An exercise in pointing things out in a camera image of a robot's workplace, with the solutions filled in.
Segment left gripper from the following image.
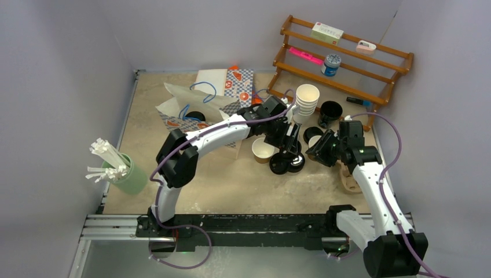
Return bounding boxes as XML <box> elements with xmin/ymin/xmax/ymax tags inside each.
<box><xmin>263</xmin><ymin>118</ymin><xmax>299</xmax><ymax>155</ymax></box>

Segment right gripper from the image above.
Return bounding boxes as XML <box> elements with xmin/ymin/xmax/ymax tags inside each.
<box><xmin>306</xmin><ymin>130</ymin><xmax>347</xmax><ymax>168</ymax></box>

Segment black lid stack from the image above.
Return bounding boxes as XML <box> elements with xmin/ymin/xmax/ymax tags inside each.
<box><xmin>288</xmin><ymin>141</ymin><xmax>305</xmax><ymax>173</ymax></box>
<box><xmin>269</xmin><ymin>153</ymin><xmax>290</xmax><ymax>175</ymax></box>

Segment brown paper cup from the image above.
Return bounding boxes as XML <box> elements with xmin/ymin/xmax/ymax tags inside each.
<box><xmin>306</xmin><ymin>135</ymin><xmax>322</xmax><ymax>155</ymax></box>
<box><xmin>251</xmin><ymin>137</ymin><xmax>276</xmax><ymax>164</ymax></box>

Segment checkered paper bag blue handles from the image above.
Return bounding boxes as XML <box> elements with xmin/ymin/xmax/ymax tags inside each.
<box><xmin>155</xmin><ymin>81</ymin><xmax>246</xmax><ymax>161</ymax></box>

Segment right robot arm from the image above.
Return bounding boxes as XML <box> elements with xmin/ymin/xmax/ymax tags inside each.
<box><xmin>306</xmin><ymin>120</ymin><xmax>428</xmax><ymax>277</ymax></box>

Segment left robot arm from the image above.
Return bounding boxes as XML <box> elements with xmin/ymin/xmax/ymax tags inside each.
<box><xmin>150</xmin><ymin>96</ymin><xmax>299</xmax><ymax>237</ymax></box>

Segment black lids by cups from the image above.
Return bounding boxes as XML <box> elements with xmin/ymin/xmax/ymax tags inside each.
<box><xmin>303</xmin><ymin>126</ymin><xmax>324</xmax><ymax>144</ymax></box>

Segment stack of pulp carriers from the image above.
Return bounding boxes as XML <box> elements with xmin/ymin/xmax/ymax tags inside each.
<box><xmin>338</xmin><ymin>162</ymin><xmax>362</xmax><ymax>195</ymax></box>

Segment dark paper cup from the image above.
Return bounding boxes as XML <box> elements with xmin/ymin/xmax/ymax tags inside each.
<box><xmin>317</xmin><ymin>101</ymin><xmax>343</xmax><ymax>129</ymax></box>

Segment stack of white paper cups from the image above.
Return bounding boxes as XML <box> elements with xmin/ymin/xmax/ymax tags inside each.
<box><xmin>293</xmin><ymin>84</ymin><xmax>320</xmax><ymax>124</ymax></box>

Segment black blue marker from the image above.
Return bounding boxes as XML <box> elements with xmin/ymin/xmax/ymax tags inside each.
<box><xmin>346</xmin><ymin>97</ymin><xmax>371</xmax><ymax>107</ymax></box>

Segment stack of flat paper bags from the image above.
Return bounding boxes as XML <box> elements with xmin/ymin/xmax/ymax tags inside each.
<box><xmin>191</xmin><ymin>66</ymin><xmax>269</xmax><ymax>108</ymax></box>

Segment blue white jar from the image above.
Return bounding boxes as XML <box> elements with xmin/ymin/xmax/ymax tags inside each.
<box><xmin>321</xmin><ymin>54</ymin><xmax>342</xmax><ymax>77</ymax></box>

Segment wooden shelf rack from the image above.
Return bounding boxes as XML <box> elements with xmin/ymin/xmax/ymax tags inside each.
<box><xmin>267</xmin><ymin>15</ymin><xmax>414</xmax><ymax>113</ymax></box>

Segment pink highlighter pen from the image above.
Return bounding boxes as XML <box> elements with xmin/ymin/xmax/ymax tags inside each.
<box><xmin>288</xmin><ymin>47</ymin><xmax>324</xmax><ymax>65</ymax></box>

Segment white pink small device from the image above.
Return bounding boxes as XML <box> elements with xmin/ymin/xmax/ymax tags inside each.
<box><xmin>356</xmin><ymin>40</ymin><xmax>377</xmax><ymax>56</ymax></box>

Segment white green box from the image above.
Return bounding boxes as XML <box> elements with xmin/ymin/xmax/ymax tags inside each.
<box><xmin>310</xmin><ymin>22</ymin><xmax>344</xmax><ymax>45</ymax></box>

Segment wrapped white straws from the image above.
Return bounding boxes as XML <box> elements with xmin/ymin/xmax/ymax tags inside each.
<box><xmin>85</xmin><ymin>138</ymin><xmax>131</xmax><ymax>182</ymax></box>

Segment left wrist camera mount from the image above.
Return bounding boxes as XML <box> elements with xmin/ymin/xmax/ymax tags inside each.
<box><xmin>280</xmin><ymin>97</ymin><xmax>295</xmax><ymax>123</ymax></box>

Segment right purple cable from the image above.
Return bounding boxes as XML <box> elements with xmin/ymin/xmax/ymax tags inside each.
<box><xmin>328</xmin><ymin>112</ymin><xmax>449</xmax><ymax>278</ymax></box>

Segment black aluminium base frame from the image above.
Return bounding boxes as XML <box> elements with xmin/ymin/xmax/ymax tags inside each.
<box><xmin>80</xmin><ymin>213</ymin><xmax>415</xmax><ymax>256</ymax></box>

